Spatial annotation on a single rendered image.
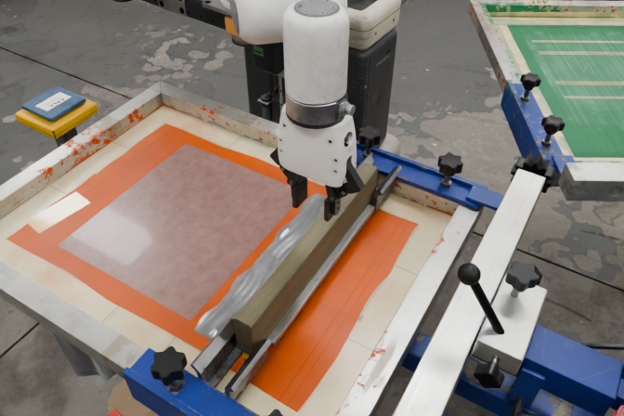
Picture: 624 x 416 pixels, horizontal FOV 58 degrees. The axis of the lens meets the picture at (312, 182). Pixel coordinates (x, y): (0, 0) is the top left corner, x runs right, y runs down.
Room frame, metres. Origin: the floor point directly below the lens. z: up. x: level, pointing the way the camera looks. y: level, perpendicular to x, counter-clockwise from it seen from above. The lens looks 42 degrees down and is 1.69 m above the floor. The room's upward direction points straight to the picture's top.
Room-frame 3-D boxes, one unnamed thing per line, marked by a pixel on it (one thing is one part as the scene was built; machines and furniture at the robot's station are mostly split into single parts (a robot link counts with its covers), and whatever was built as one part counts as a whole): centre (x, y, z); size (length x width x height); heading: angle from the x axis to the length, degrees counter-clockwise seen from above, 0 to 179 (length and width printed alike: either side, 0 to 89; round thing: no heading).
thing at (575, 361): (0.40, -0.31, 1.02); 0.17 x 0.06 x 0.05; 59
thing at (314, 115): (0.58, -0.01, 1.31); 0.09 x 0.07 x 0.03; 59
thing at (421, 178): (0.81, -0.18, 0.97); 0.30 x 0.05 x 0.07; 59
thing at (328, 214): (0.56, -0.04, 1.15); 0.03 x 0.03 x 0.07; 59
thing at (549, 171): (0.76, -0.40, 1.02); 0.07 x 0.06 x 0.07; 59
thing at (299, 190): (0.60, 0.03, 1.15); 0.03 x 0.03 x 0.07; 59
